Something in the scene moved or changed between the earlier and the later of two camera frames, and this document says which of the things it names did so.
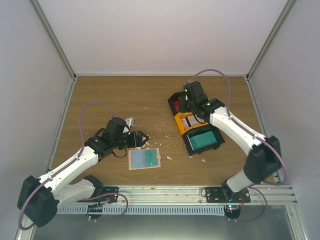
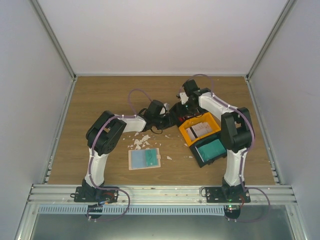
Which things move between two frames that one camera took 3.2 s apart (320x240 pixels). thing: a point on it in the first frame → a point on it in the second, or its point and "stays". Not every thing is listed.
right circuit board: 232,211 stays
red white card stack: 176,104 → 183,118
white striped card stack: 192,120 → 198,130
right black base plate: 215,195 stays
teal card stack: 203,140 → 213,150
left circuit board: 94,208 stays
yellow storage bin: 180,124 → 206,117
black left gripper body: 134,142 → 161,124
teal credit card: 151,158 stays
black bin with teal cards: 202,139 → 208,151
